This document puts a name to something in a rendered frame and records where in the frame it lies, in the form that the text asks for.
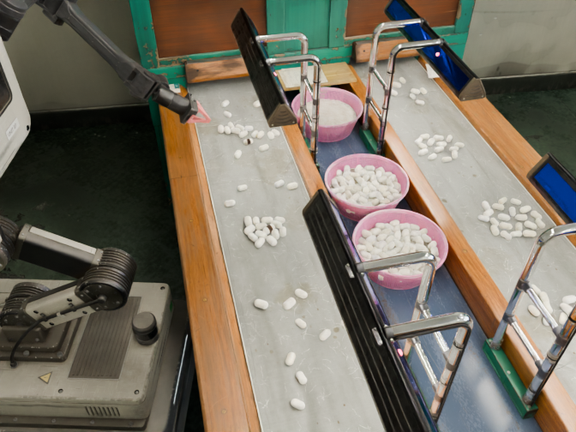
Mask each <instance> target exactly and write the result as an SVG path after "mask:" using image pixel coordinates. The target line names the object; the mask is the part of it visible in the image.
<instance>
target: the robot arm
mask: <svg viewBox="0 0 576 432"><path fill-rule="evenodd" d="M77 1H78V0H0V36H1V38H2V41H9V39H10V37H11V35H12V34H13V32H14V30H15V29H16V27H17V26H18V24H19V22H20V20H21V19H22V18H23V17H24V15H25V14H26V12H27V10H28V9H29V8H30V7H32V5H33V4H35V3H36V4H37V5H38V6H40V7H41V8H42V9H43V10H42V12H43V14H44V15H45V16H46V17H47V18H49V19H50V20H51V21H52V22H53V23H54V24H56V25H58V26H62V25H63V24H64V22H65V23H67V24H68V25H69V26H70V27H72V28H73V29H74V30H75V31H76V32H77V33H78V34H79V35H80V36H81V37H82V38H83V39H84V40H85V41H86V42H87V43H88V44H89V45H90V46H91V47H92V48H93V49H94V50H96V52H98V54H100V56H102V58H104V60H106V62H108V64H110V66H112V68H114V70H115V71H116V72H117V74H118V76H119V78H120V79H121V80H122V81H124V85H125V86H126V87H127V88H128V89H129V90H130V92H129V93H130V94H131V95H132V96H133V97H134V98H136V99H138V100H140V101H141V99H142V100H143V101H145V102H147V101H148V99H149V98H150V97H151V95H152V101H154V102H156V103H158V104H160V105H162V106H164V107H165V108H167V109H169V110H171V111H174V112H176V113H177V114H178V115H179V118H180V123H182V124H186V122H187V123H210V121H211V118H210V117H209V116H208V114H206V112H205V111H204V109H203V108H202V107H201V105H200V103H199V102H198V101H197V100H195V99H194V101H193V100H192V99H191V95H192V94H191V93H187V94H186V96H185V97H183V96H181V95H180V94H178V93H175V92H173V91H172V90H170V86H169V83H168V80H167V78H166V77H165V76H164V75H156V74H154V73H151V72H149V71H148V70H146V69H145V68H143V67H142V66H140V64H138V63H137V62H135V61H134V60H132V59H131V58H129V57H128V56H127V55H126V54H124V53H123V52H122V51H121V50H120V49H119V48H118V47H117V46H116V45H115V44H114V43H113V42H112V41H111V40H110V39H109V38H108V37H107V36H106V35H105V34H103V33H102V32H101V31H100V30H99V29H98V28H97V27H96V26H95V25H94V24H93V23H92V22H91V21H90V20H89V19H88V18H87V17H86V16H85V15H84V14H83V13H82V12H81V10H80V9H79V7H78V5H77V4H76V3H77ZM199 112H200V114H202V116H204V117H205V118H201V117H197V116H196V114H197V113H199Z"/></svg>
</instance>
